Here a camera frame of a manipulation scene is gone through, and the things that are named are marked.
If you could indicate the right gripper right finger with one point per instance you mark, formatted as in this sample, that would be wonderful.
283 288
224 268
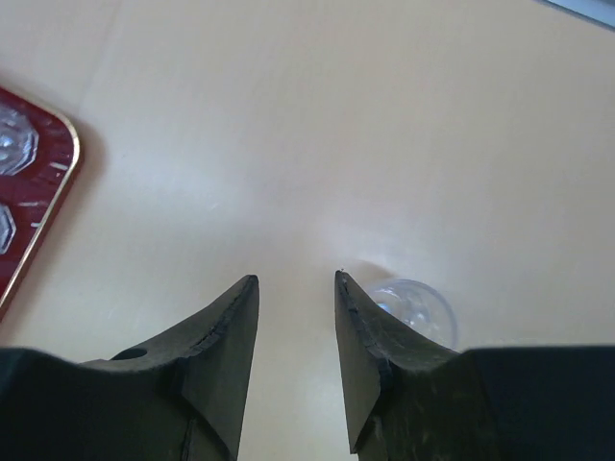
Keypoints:
408 398

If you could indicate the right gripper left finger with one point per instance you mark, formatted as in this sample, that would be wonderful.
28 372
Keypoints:
179 395

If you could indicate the red lacquer tray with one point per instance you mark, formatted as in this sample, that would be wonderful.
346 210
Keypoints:
36 194

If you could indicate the clear glass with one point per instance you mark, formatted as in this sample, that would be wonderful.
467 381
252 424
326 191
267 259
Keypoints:
418 306
19 140

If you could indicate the clear glass corner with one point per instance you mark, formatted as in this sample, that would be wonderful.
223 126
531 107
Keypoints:
7 229

